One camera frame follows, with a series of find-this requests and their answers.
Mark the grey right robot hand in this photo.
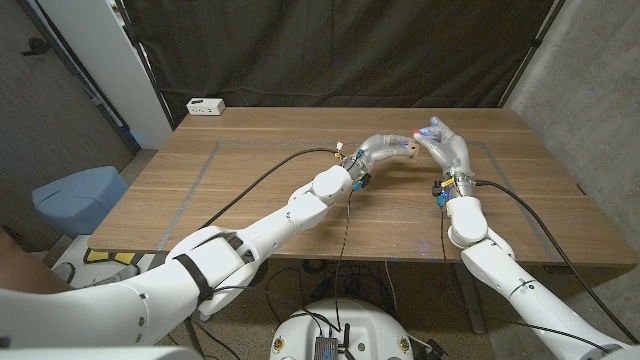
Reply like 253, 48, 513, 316
412, 116, 476, 199

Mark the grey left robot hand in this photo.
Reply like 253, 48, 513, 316
342, 133, 420, 184

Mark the black curtain backdrop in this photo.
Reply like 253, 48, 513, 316
122, 0, 556, 126

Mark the grey table leg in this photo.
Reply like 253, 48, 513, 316
452, 262, 487, 335

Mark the white power strip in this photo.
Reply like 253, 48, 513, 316
185, 97, 227, 117

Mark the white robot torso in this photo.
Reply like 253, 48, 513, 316
269, 298, 415, 360

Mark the grey electronics box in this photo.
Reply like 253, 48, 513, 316
313, 335, 340, 360

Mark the white cabinet panel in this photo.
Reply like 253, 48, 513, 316
37, 0, 174, 150

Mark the blue padded stool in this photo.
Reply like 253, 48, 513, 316
31, 165, 130, 239

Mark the person's bare leg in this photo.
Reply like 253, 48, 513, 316
0, 227, 74, 295

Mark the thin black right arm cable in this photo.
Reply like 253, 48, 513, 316
438, 204, 611, 354

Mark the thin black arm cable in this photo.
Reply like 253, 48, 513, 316
333, 189, 354, 331
438, 204, 611, 354

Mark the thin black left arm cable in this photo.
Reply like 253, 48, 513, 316
333, 189, 354, 331

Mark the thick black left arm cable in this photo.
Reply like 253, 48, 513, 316
199, 147, 346, 230

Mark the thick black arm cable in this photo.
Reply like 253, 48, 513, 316
199, 147, 346, 230
474, 179, 640, 345

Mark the black frame pole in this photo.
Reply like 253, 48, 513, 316
113, 0, 176, 132
497, 0, 569, 109

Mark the black floor cable tangle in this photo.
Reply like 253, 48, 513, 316
264, 259, 386, 321

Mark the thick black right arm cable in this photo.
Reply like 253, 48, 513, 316
474, 179, 640, 345

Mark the white floor cable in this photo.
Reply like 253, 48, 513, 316
383, 259, 399, 314

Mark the black wall rail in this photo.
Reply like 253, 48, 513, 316
14, 0, 142, 154

